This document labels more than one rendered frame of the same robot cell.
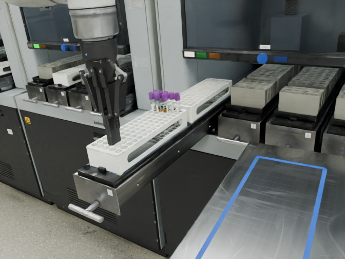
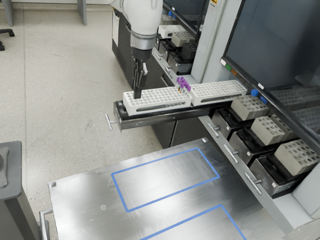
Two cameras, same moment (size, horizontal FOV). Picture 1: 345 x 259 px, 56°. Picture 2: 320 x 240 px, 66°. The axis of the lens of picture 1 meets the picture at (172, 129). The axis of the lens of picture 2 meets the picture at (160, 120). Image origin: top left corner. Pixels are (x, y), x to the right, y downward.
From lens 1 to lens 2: 45 cm
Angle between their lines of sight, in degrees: 27
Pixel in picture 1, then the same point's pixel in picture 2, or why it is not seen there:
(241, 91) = (238, 103)
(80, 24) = (132, 38)
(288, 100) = (257, 126)
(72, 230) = not seen: hidden behind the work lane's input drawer
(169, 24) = (223, 35)
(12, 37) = not seen: outside the picture
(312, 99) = (268, 135)
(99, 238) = (146, 129)
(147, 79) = (201, 61)
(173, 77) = (212, 69)
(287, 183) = (190, 170)
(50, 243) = not seen: hidden behind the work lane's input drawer
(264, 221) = (156, 178)
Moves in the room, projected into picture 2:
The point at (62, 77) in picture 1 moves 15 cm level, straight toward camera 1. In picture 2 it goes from (162, 31) to (156, 40)
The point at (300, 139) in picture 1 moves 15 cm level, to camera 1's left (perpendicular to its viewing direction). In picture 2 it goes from (244, 152) to (212, 135)
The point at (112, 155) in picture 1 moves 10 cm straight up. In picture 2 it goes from (128, 105) to (130, 85)
